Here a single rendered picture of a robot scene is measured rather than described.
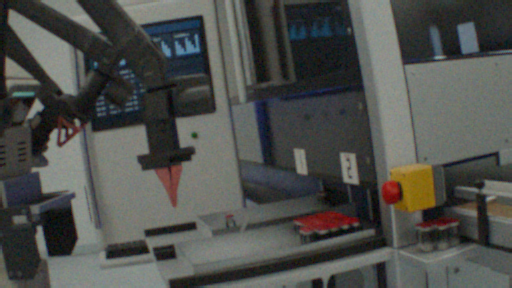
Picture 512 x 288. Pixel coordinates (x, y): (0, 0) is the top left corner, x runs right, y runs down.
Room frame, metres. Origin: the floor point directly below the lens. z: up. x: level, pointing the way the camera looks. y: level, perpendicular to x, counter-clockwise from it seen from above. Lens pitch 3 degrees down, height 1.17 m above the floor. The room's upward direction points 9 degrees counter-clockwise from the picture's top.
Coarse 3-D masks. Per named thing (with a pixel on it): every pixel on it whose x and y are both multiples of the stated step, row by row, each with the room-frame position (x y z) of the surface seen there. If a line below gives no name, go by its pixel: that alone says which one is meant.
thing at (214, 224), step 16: (256, 208) 1.79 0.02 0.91; (272, 208) 1.80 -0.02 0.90; (288, 208) 1.81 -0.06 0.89; (304, 208) 1.82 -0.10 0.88; (336, 208) 1.57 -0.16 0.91; (352, 208) 1.58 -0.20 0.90; (208, 224) 1.76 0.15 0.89; (224, 224) 1.77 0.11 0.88; (240, 224) 1.74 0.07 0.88; (256, 224) 1.53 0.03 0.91; (272, 224) 1.54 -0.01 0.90
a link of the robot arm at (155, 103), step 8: (152, 88) 1.21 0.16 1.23; (160, 88) 1.21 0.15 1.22; (168, 88) 1.19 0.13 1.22; (144, 96) 1.19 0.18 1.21; (152, 96) 1.18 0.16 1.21; (160, 96) 1.19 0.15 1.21; (168, 96) 1.20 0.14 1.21; (176, 96) 1.19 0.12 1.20; (144, 104) 1.19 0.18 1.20; (152, 104) 1.19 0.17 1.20; (160, 104) 1.19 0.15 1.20; (168, 104) 1.19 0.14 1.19; (176, 104) 1.19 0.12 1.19; (144, 112) 1.20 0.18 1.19; (152, 112) 1.19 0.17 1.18; (160, 112) 1.19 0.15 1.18; (168, 112) 1.19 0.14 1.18; (144, 120) 1.20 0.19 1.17; (152, 120) 1.19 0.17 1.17; (160, 120) 1.20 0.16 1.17
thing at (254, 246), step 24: (192, 240) 1.41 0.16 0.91; (216, 240) 1.42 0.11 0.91; (240, 240) 1.43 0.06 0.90; (264, 240) 1.45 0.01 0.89; (288, 240) 1.43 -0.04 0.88; (336, 240) 1.21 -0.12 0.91; (360, 240) 1.22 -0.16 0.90; (192, 264) 1.17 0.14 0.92; (216, 264) 1.16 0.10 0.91; (240, 264) 1.17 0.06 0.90
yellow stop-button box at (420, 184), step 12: (396, 168) 1.13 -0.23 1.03; (408, 168) 1.10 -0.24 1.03; (420, 168) 1.09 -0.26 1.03; (432, 168) 1.09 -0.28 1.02; (396, 180) 1.12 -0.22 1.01; (408, 180) 1.08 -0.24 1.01; (420, 180) 1.08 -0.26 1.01; (432, 180) 1.09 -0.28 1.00; (408, 192) 1.08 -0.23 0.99; (420, 192) 1.08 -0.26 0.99; (432, 192) 1.09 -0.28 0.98; (396, 204) 1.13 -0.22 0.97; (408, 204) 1.08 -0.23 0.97; (420, 204) 1.08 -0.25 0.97; (432, 204) 1.09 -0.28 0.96
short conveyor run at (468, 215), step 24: (456, 192) 1.18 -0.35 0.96; (480, 192) 1.03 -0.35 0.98; (504, 192) 1.11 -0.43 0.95; (456, 216) 1.14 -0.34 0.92; (480, 216) 1.03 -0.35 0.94; (504, 216) 1.02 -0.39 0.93; (480, 240) 1.03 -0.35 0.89; (504, 240) 0.97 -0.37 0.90; (480, 264) 1.06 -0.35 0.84; (504, 264) 0.97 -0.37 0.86
